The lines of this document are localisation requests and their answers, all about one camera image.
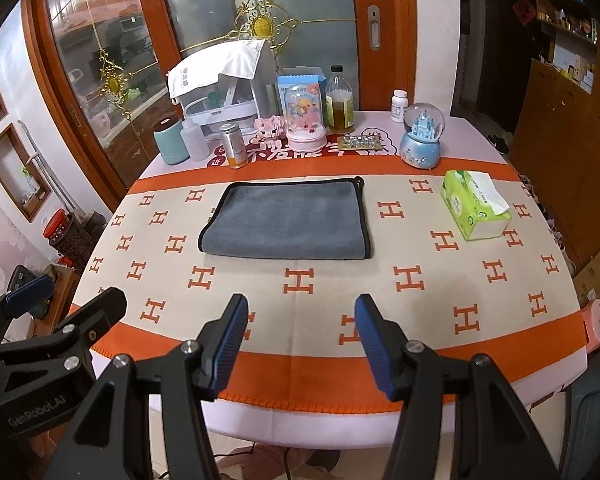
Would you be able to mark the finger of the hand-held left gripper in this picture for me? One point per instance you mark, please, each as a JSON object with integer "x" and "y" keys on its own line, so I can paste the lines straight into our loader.
{"x": 97, "y": 312}
{"x": 30, "y": 292}

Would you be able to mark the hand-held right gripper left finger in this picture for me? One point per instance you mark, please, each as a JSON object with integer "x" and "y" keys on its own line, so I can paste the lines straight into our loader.
{"x": 227, "y": 355}

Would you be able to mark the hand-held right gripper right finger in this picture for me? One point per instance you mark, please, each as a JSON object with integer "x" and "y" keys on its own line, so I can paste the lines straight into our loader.
{"x": 375, "y": 355}

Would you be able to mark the grey towel with black trim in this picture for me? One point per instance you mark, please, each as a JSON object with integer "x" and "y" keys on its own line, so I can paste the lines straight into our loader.
{"x": 285, "y": 220}

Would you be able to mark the red lidded jar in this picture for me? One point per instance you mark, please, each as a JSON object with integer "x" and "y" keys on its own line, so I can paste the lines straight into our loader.
{"x": 59, "y": 227}

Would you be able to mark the orange and beige printed blanket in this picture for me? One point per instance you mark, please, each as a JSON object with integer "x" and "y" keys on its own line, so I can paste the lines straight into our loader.
{"x": 260, "y": 280}

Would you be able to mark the green tissue box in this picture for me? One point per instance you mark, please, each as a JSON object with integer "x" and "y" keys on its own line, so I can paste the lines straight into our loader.
{"x": 467, "y": 210}

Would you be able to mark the teal canister with dark lid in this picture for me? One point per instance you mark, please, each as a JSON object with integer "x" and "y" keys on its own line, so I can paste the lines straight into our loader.
{"x": 170, "y": 142}

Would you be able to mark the white plastic squeeze bottle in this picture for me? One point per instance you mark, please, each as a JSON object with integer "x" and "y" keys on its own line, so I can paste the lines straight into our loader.
{"x": 194, "y": 142}

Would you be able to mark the silver and orange can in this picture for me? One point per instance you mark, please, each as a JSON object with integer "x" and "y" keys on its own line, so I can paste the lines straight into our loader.
{"x": 231, "y": 147}

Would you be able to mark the blue castle snow globe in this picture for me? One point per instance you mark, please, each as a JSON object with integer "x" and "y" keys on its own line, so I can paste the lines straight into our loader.
{"x": 420, "y": 147}

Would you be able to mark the silver blister pack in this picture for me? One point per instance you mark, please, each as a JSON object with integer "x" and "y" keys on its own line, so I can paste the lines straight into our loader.
{"x": 361, "y": 142}

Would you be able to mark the pink stool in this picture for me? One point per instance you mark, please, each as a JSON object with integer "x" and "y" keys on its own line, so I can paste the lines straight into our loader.
{"x": 596, "y": 327}

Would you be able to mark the pink brick toy pig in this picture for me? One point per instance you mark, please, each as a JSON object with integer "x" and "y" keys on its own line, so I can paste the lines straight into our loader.
{"x": 270, "y": 127}

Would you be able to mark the wooden glass door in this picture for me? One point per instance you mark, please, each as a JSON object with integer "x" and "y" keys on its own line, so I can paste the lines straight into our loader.
{"x": 80, "y": 60}
{"x": 300, "y": 5}

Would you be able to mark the dark shoes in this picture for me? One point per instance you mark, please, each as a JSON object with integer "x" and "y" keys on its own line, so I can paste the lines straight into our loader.
{"x": 500, "y": 142}

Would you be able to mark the white pill bottle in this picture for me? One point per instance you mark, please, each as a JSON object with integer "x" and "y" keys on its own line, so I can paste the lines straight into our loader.
{"x": 399, "y": 107}

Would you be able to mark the glass bottle with yellow liquid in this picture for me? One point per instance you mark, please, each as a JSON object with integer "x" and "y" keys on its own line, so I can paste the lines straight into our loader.
{"x": 340, "y": 107}

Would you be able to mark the pink dome toy display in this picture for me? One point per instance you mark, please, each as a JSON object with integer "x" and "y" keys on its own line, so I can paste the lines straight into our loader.
{"x": 305, "y": 115}

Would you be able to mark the white cloth cover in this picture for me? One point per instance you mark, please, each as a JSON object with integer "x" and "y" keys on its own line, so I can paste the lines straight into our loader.
{"x": 220, "y": 65}

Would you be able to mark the light blue cardboard box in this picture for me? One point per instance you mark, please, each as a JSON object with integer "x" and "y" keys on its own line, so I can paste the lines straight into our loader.
{"x": 300, "y": 80}

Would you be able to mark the wooden cabinet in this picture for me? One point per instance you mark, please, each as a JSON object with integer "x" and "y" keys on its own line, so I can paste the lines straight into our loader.
{"x": 560, "y": 135}

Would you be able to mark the red diamond door decoration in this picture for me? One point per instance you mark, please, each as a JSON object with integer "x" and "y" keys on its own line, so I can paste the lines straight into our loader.
{"x": 523, "y": 10}

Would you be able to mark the wooden wall niche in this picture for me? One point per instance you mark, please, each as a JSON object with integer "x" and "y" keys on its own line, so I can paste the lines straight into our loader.
{"x": 17, "y": 175}

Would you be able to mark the wall shelf with small goods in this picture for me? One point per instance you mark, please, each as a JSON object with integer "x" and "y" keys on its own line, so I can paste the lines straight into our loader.
{"x": 570, "y": 15}

